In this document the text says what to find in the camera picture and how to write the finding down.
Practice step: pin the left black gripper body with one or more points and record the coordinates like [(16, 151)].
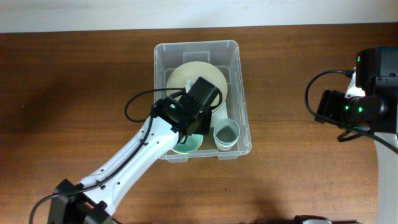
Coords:
[(205, 118)]

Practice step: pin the mint small bowl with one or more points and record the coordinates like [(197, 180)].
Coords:
[(188, 144)]

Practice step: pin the grey paper cup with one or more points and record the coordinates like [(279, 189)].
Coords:
[(226, 130)]

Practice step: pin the cream paper cup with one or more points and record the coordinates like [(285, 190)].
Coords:
[(223, 147)]

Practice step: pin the green paper cup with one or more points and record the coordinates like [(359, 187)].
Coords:
[(225, 143)]

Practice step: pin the cream bowl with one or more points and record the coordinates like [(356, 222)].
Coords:
[(192, 70)]

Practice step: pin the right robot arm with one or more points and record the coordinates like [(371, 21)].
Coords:
[(368, 108)]

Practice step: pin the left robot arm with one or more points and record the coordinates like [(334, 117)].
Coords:
[(171, 121)]

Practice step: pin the white label in bin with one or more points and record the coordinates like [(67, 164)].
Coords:
[(219, 114)]

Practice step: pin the clear plastic storage bin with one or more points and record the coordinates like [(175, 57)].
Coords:
[(223, 54)]

